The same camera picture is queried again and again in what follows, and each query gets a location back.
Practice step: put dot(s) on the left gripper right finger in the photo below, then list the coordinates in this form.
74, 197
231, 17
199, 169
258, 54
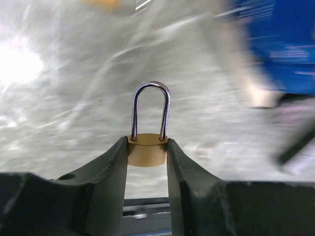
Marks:
201, 204

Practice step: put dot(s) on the blue snack bag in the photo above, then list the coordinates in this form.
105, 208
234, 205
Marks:
281, 33

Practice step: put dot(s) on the long-shackle brass padlock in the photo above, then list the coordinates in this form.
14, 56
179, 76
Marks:
148, 149

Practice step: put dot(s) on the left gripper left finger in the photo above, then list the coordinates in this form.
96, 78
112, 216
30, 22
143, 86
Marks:
85, 202

